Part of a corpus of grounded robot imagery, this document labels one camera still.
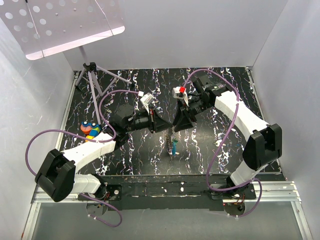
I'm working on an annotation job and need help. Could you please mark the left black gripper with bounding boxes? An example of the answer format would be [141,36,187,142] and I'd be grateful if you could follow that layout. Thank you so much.
[124,106,173,134]

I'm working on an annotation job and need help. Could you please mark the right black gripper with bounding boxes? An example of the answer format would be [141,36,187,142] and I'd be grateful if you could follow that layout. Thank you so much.
[172,97,212,133]

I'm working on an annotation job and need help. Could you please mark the silver key with green tag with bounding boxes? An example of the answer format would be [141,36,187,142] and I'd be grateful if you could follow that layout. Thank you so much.
[215,139,223,147]

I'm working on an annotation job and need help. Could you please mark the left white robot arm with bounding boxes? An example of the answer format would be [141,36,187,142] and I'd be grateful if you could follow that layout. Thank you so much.
[35,104,173,202]

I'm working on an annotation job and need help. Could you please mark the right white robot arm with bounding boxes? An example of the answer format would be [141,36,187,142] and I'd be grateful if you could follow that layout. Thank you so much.
[172,77,282,199]

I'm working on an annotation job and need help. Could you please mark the colourful toy blocks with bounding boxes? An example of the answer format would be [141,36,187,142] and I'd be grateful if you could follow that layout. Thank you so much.
[80,121,102,142]

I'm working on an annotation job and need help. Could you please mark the perforated music stand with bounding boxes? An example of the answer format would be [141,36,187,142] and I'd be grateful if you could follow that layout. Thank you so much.
[0,0,125,109]

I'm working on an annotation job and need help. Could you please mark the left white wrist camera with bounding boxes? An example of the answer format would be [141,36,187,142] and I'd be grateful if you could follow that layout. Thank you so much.
[138,91,156,114]

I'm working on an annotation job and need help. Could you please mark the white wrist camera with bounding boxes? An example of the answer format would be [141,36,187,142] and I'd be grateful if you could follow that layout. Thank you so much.
[138,91,156,114]
[172,86,189,106]

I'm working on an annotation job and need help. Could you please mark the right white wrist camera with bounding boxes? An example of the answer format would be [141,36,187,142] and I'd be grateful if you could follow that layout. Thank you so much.
[172,86,189,106]

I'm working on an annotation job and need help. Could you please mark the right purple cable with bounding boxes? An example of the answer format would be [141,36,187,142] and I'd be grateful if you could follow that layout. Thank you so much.
[183,68,263,218]

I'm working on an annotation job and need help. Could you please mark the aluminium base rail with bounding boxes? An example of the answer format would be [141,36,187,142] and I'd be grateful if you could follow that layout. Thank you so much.
[21,71,313,240]

